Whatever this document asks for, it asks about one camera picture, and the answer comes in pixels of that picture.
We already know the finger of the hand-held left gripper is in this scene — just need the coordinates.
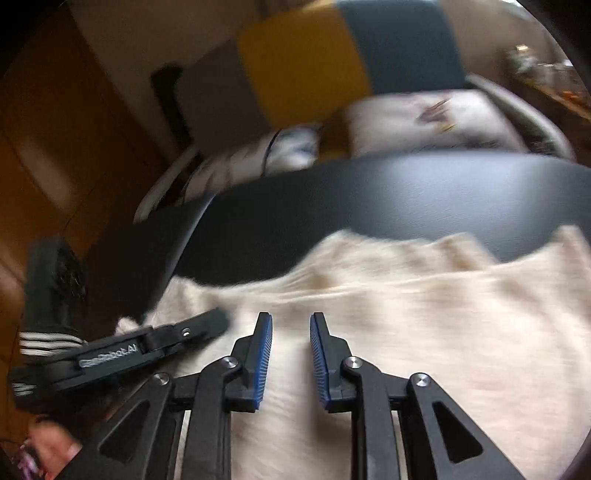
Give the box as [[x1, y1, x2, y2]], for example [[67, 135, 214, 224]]
[[144, 308, 230, 357]]

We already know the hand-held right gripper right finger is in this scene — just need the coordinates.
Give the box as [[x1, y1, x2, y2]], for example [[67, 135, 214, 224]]
[[309, 312, 527, 480]]

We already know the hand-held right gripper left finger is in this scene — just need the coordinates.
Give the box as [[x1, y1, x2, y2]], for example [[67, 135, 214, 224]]
[[58, 312, 273, 480]]

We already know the cream knit sweater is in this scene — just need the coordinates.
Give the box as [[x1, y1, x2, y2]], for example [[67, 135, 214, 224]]
[[115, 226, 591, 480]]

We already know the black white striped object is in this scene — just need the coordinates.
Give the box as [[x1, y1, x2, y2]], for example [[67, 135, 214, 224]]
[[10, 329, 89, 400]]

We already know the black mesh object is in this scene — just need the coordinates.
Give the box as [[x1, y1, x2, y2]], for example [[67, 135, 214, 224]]
[[25, 237, 90, 333]]

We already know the leaf print pillow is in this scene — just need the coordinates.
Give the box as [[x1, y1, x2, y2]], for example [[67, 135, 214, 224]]
[[182, 124, 321, 204]]

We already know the yellow cushion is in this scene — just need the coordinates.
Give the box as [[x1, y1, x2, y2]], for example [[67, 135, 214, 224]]
[[318, 113, 354, 160]]

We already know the wooden wardrobe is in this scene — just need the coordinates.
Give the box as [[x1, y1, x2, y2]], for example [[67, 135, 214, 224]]
[[0, 9, 167, 287]]

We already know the tall black object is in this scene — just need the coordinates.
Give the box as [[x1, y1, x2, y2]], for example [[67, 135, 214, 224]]
[[150, 65, 195, 148]]

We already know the white deer print pillow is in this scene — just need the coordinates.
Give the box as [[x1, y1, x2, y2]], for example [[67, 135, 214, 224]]
[[344, 89, 529, 158]]

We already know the grey yellow blue headboard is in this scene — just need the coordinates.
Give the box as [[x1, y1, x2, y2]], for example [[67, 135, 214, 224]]
[[175, 0, 467, 139]]

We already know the cluttered wooden desk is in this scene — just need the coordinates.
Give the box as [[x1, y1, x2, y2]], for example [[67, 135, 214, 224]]
[[505, 44, 591, 121]]

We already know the white bed rail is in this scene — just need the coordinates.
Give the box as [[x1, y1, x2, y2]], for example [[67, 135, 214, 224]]
[[134, 145, 204, 222]]

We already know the grey bed frame rail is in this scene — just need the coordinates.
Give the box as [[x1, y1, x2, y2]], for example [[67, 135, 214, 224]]
[[466, 74, 578, 161]]

